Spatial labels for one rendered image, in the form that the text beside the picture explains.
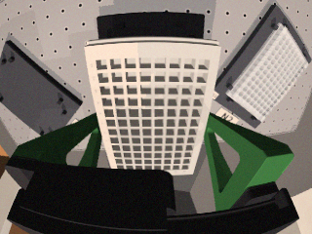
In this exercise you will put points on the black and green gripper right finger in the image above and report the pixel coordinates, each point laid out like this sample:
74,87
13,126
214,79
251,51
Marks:
262,160

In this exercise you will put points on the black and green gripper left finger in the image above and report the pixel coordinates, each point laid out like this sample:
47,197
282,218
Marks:
54,146

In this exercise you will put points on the white well plate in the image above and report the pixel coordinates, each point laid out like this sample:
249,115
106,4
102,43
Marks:
129,137
264,92

